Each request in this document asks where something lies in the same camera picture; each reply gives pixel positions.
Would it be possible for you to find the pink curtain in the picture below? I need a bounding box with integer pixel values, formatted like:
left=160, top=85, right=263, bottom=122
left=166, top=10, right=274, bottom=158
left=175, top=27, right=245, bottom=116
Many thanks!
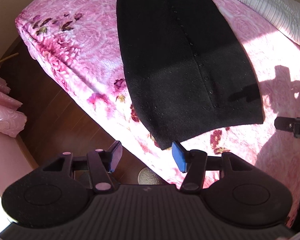
left=0, top=69, right=28, bottom=138

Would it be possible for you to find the pink floral blanket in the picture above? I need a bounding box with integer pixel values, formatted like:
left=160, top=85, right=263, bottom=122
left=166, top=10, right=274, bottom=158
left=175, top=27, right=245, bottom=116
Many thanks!
left=15, top=0, right=300, bottom=228

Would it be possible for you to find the round grey speckled object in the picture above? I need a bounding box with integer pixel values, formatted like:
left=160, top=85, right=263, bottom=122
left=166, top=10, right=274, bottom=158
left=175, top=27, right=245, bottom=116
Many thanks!
left=137, top=167, right=166, bottom=186

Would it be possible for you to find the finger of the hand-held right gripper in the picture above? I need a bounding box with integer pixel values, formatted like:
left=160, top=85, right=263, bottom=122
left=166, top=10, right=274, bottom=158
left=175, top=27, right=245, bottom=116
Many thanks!
left=274, top=116, right=300, bottom=138

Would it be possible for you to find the striped lilac duvet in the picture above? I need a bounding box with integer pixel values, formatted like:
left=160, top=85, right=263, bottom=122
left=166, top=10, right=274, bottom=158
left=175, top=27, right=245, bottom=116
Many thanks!
left=200, top=0, right=300, bottom=51

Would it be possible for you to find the black knit garment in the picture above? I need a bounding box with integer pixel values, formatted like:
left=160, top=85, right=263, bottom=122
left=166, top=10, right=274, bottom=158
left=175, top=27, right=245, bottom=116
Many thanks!
left=116, top=0, right=265, bottom=151

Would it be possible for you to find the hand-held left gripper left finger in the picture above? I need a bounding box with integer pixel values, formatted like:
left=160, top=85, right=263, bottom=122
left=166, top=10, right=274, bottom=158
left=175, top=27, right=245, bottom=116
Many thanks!
left=42, top=141, right=123, bottom=194

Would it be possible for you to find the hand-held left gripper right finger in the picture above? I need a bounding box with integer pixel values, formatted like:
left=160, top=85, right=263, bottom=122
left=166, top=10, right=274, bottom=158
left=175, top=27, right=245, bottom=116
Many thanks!
left=172, top=141, right=253, bottom=193

